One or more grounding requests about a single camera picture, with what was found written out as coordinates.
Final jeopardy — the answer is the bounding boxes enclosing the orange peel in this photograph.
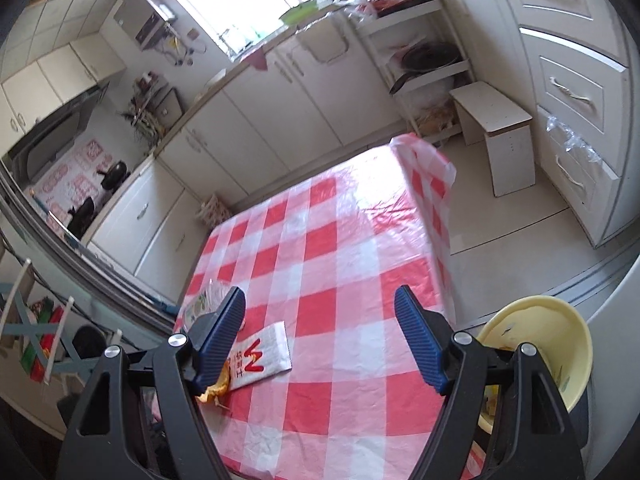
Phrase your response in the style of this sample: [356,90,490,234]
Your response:
[198,361,231,410]

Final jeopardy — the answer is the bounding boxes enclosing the clear plastic bag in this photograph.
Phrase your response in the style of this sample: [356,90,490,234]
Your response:
[180,280,233,333]

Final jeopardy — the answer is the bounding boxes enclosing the white lower kitchen cabinets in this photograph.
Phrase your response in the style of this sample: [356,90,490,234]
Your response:
[85,6,412,301]

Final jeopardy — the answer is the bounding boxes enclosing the yellow plastic bowl bin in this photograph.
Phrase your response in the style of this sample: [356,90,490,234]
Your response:
[477,296,593,411]

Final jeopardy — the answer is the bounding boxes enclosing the white refrigerator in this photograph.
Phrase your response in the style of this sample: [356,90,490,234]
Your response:
[586,272,639,479]

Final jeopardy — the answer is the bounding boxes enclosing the white paper food bag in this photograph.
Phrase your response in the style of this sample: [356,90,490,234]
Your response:
[228,321,292,391]

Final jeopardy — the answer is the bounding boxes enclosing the red white checkered tablecloth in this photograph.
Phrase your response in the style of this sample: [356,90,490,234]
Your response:
[186,134,456,479]

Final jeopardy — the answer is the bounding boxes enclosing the black range hood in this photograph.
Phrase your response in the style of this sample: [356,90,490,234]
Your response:
[2,86,107,188]

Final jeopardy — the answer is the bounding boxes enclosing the white wooden step stool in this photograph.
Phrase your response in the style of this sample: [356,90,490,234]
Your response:
[449,81,536,197]

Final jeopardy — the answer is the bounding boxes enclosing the white drawer cabinet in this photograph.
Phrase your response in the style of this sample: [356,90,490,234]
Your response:
[508,0,639,246]

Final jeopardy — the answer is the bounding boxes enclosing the black frying pan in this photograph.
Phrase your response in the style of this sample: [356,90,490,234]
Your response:
[390,40,462,96]

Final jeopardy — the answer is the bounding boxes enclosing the white metal storage rack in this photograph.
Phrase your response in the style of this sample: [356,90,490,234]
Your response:
[350,0,475,145]

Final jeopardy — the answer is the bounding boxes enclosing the green basin on counter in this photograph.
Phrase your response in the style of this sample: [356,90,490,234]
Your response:
[279,0,318,27]

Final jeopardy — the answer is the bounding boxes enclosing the wall mounted water heater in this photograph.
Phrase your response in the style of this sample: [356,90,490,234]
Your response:
[114,0,177,51]

